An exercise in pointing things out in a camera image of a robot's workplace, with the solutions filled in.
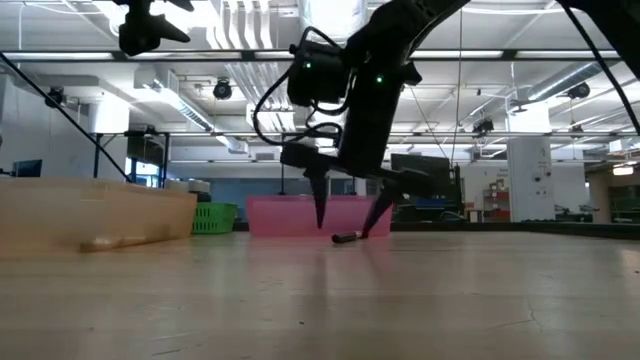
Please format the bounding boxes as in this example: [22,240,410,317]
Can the orange plastic bin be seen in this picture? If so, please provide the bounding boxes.
[0,176,199,259]

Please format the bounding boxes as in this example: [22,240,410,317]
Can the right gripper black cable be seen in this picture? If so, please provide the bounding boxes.
[252,25,347,149]

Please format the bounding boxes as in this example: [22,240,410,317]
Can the small dark monitor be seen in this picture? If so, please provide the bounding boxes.
[10,158,44,179]

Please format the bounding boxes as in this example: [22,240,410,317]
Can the brush pink ferrule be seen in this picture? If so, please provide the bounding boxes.
[331,229,365,245]

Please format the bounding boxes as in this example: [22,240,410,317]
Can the green plastic basket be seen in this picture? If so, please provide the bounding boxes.
[192,201,239,235]

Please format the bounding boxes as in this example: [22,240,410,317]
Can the red shelf unit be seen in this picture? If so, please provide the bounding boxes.
[482,180,512,222]

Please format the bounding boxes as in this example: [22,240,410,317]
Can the slim silver ventilation duct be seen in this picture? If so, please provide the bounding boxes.
[524,29,640,101]

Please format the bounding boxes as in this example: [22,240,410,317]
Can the black background frame stand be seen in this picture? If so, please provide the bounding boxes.
[89,130,357,197]

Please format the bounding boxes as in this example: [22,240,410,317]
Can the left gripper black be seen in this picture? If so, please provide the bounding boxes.
[113,0,195,57]

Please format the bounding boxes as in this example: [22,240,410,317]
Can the large black monitor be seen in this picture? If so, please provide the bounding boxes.
[390,153,452,197]

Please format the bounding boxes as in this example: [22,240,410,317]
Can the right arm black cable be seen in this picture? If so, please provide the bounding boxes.
[560,0,640,136]

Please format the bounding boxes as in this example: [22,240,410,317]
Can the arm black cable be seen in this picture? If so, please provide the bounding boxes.
[560,0,640,136]
[0,51,134,183]

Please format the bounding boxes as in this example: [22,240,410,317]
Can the black aluminium table frame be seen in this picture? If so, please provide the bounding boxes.
[232,219,640,241]

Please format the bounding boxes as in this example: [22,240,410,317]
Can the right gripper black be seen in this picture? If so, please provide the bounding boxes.
[278,73,437,239]

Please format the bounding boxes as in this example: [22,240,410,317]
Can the pink plastic bin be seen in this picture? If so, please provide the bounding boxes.
[245,194,394,239]

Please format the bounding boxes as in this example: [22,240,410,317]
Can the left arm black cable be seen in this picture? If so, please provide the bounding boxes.
[0,51,134,183]

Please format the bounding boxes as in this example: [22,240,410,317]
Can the overhead light bar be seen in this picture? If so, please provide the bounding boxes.
[0,48,640,63]

